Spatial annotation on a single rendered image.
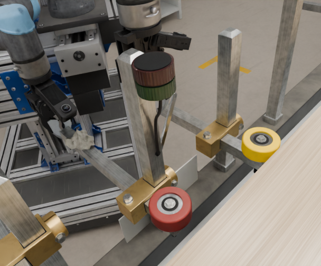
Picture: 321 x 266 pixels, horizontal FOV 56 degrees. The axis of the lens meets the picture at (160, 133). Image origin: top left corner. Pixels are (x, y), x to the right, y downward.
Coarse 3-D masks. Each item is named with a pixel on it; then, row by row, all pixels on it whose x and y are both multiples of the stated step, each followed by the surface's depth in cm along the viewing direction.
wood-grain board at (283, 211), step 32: (320, 128) 66; (288, 160) 61; (320, 160) 60; (256, 192) 56; (288, 192) 55; (320, 192) 54; (224, 224) 52; (256, 224) 51; (288, 224) 50; (320, 224) 50; (192, 256) 48; (224, 256) 48; (256, 256) 47; (288, 256) 47; (320, 256) 46
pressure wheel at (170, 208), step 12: (156, 192) 58; (168, 192) 57; (180, 192) 57; (156, 204) 56; (168, 204) 55; (180, 204) 55; (156, 216) 54; (168, 216) 53; (180, 216) 53; (168, 228) 54; (180, 228) 54
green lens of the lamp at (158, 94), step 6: (174, 78) 43; (138, 84) 43; (168, 84) 43; (174, 84) 44; (138, 90) 44; (144, 90) 43; (150, 90) 42; (156, 90) 42; (162, 90) 43; (168, 90) 43; (174, 90) 44; (144, 96) 44; (150, 96) 43; (156, 96) 43; (162, 96) 43; (168, 96) 44
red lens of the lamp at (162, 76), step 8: (136, 72) 42; (144, 72) 41; (152, 72) 40; (160, 72) 41; (168, 72) 41; (136, 80) 43; (144, 80) 42; (152, 80) 41; (160, 80) 41; (168, 80) 42
